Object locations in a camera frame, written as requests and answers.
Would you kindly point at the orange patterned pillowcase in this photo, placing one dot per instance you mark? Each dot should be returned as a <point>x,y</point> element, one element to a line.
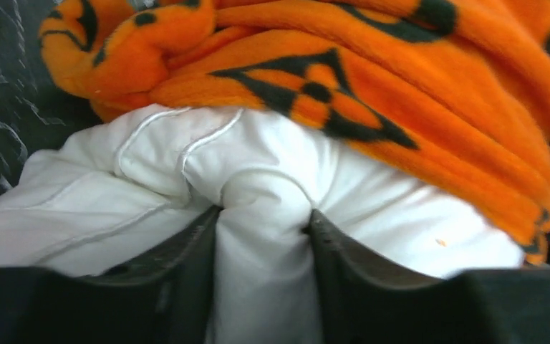
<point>456,93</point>

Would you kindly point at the white pillow insert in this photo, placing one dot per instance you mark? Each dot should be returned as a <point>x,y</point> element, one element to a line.
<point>115,190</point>

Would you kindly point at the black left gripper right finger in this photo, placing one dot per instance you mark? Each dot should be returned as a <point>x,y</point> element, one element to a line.
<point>366,298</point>

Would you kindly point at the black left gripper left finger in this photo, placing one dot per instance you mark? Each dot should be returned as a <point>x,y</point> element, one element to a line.
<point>163,295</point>

